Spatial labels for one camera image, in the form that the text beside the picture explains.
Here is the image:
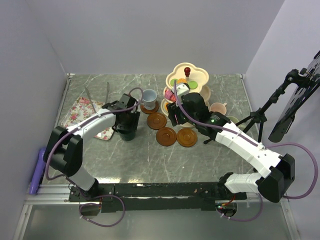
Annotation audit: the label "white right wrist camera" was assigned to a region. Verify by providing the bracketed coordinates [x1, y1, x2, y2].
[175, 83, 190, 97]

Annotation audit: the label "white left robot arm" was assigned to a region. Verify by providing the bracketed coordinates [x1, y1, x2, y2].
[43, 93, 140, 201]

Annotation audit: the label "dark green teacup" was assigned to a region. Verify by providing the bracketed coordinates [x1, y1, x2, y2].
[118, 130, 136, 142]

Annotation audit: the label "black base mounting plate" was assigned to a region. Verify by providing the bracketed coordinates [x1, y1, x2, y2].
[68, 182, 247, 213]

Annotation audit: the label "metal fork tongs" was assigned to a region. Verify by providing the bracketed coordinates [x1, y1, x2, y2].
[84, 82, 110, 113]

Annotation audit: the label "pink toy cake slice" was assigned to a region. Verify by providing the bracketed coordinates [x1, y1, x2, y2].
[164, 89, 173, 100]

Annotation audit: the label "light blue mug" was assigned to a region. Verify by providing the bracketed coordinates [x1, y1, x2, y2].
[141, 89, 158, 110]

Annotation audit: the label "pink teacup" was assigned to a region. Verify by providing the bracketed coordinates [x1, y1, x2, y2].
[209, 102, 227, 115]

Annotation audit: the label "brown wooden coaster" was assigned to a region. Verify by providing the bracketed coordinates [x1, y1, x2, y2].
[176, 128, 198, 148]
[140, 100, 160, 115]
[156, 127, 177, 147]
[146, 112, 167, 130]

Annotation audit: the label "cream three-tier cake stand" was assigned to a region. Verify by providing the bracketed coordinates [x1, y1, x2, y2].
[160, 62, 211, 116]

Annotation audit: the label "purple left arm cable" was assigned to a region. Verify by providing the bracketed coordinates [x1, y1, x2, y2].
[44, 87, 145, 181]

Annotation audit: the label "light green teacup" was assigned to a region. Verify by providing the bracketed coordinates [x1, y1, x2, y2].
[227, 116, 246, 130]

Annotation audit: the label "purple handle tool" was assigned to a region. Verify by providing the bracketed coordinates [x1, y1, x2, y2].
[28, 147, 46, 195]

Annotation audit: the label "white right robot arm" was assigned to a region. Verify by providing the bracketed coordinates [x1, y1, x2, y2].
[167, 92, 295, 203]

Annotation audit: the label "black tripod stand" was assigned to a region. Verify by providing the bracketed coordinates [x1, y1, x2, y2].
[235, 69, 304, 143]

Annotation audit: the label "floral serving tray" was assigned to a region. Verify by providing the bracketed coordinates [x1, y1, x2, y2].
[60, 96, 114, 141]

